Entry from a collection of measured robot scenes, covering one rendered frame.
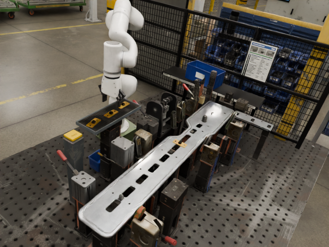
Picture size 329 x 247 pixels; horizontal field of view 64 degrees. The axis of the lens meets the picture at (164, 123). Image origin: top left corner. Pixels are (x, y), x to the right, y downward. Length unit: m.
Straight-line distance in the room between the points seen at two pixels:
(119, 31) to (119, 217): 0.86
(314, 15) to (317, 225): 5.97
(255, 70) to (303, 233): 1.52
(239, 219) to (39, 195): 1.15
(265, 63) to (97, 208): 1.68
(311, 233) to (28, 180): 2.37
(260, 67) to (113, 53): 1.37
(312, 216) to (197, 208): 1.63
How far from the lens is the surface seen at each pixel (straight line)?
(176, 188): 1.25
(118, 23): 1.41
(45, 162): 1.88
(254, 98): 2.30
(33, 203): 1.65
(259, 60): 2.29
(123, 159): 1.33
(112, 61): 1.28
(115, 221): 1.14
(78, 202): 1.31
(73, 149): 1.30
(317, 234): 2.92
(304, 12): 8.08
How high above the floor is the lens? 1.92
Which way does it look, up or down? 33 degrees down
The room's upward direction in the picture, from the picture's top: 9 degrees clockwise
